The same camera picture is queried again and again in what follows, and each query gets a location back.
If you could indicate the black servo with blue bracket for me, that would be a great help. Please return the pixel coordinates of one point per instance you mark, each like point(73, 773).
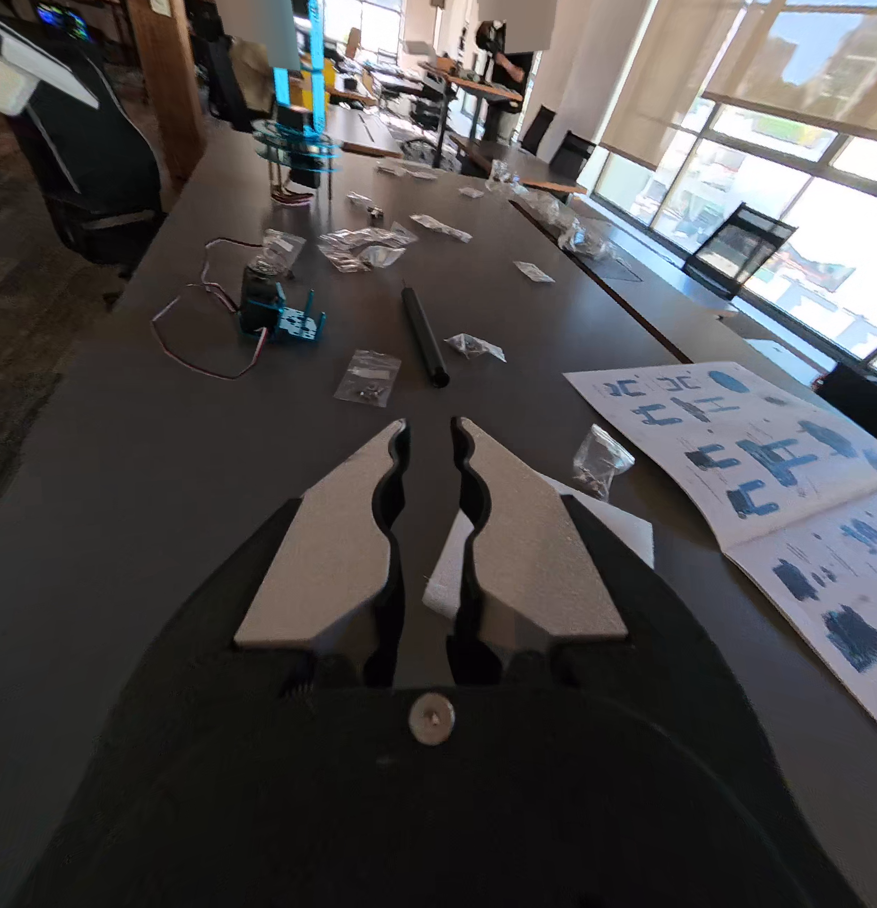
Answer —
point(257, 291)

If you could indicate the cluster of clear screw bags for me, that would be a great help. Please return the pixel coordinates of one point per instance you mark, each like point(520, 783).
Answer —
point(353, 248)

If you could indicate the dark grey desk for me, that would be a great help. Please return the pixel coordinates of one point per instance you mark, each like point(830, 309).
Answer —
point(162, 461)
point(644, 298)

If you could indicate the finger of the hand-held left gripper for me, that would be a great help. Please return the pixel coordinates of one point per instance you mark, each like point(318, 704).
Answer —
point(27, 60)

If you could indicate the black electric screwdriver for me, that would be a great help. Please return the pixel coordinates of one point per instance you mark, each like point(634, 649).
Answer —
point(425, 333)

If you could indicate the blue toy robot arm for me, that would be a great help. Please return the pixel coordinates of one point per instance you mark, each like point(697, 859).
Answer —
point(296, 142)

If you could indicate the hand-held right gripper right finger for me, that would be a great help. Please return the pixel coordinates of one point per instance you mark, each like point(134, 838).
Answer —
point(544, 560)

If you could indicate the computer monitor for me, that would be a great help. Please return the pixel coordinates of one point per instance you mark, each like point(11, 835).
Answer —
point(62, 18)

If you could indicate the wooden pillar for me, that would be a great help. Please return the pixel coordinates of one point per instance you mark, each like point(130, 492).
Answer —
point(165, 85)

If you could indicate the clear bag of dark screws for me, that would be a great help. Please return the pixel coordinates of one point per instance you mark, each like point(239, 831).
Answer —
point(474, 346)

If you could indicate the crumpled clear parts bag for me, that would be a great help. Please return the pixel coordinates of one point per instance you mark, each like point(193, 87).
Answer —
point(598, 454)

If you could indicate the wooden standing desk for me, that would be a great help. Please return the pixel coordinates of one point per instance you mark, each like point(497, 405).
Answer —
point(481, 86)

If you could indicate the flat clear bag white label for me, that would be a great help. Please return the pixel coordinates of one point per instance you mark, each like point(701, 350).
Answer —
point(371, 372)

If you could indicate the beige roller blind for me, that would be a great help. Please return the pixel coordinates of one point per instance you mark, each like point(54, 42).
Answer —
point(764, 64)

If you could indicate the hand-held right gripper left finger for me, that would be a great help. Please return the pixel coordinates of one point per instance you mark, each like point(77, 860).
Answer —
point(318, 567)

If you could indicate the large glass window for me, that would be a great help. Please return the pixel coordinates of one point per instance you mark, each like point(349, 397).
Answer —
point(800, 213)

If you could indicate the black mesh chair back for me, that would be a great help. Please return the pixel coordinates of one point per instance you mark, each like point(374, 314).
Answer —
point(736, 248)

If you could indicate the white foam sheet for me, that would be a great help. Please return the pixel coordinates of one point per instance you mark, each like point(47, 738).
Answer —
point(622, 532)

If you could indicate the black high-back office chair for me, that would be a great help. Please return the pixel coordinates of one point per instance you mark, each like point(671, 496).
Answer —
point(105, 163)

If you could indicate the long clear plastic bag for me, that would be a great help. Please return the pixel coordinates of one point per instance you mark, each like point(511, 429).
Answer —
point(442, 227)

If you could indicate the heap of clear plastic wrappers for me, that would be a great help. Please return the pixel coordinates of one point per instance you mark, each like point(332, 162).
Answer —
point(580, 234)

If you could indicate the white blue instruction manual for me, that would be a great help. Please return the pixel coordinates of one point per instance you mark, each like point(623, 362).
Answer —
point(651, 404)

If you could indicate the black desk chair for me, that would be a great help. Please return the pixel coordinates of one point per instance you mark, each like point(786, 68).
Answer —
point(573, 152)
point(537, 128)

